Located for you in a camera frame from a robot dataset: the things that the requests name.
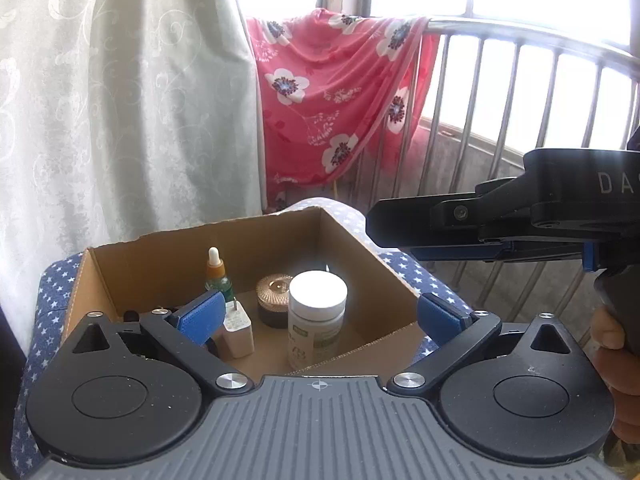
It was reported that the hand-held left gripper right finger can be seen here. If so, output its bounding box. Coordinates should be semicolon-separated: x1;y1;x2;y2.
387;292;576;401

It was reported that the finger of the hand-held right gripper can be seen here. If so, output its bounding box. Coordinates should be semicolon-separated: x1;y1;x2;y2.
409;244;568;264
365;174;532;249

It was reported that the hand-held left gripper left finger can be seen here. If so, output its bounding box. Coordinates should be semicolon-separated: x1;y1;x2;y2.
72;290;253;396

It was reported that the white charger plug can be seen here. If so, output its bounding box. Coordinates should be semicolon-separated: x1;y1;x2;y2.
222;300;255;359

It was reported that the green dropper bottle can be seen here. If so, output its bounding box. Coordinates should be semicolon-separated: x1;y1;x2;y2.
204;246;236;303

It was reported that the dark jar rose gold lid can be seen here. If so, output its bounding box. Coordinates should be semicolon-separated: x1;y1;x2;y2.
256;272;295;330

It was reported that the brown cardboard box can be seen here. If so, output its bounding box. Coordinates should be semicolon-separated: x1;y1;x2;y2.
62;206;426;376

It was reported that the white pill bottle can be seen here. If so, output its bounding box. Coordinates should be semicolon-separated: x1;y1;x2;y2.
287;270;348;371

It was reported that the person's right hand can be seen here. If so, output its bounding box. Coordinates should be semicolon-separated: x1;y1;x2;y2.
589;305;640;443

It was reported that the red floral cloth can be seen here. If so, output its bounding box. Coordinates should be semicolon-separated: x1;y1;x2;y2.
245;8;441;211

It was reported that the metal railing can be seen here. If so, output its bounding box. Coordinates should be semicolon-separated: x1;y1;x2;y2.
330;15;640;361

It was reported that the white patterned curtain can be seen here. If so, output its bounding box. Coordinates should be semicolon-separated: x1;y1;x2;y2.
0;0;263;351

